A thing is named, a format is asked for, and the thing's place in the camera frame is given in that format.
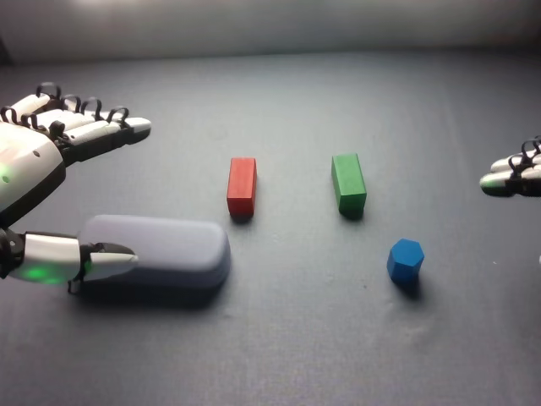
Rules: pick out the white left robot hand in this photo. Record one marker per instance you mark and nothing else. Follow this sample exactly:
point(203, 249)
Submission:
point(29, 156)

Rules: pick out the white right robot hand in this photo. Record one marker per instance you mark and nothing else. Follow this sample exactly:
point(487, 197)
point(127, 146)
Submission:
point(513, 179)

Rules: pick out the blue hexagonal block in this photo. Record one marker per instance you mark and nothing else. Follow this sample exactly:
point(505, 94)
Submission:
point(405, 260)

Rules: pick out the lilac glasses case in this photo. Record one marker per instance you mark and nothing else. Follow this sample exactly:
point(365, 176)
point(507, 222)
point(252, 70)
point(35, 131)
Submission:
point(177, 247)

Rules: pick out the green rectangular block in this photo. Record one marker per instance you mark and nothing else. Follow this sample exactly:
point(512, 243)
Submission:
point(348, 179)

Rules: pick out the red rectangular block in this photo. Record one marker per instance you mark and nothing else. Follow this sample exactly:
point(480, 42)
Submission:
point(242, 182)

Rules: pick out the grey table cloth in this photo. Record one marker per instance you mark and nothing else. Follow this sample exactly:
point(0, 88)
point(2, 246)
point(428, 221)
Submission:
point(296, 338)

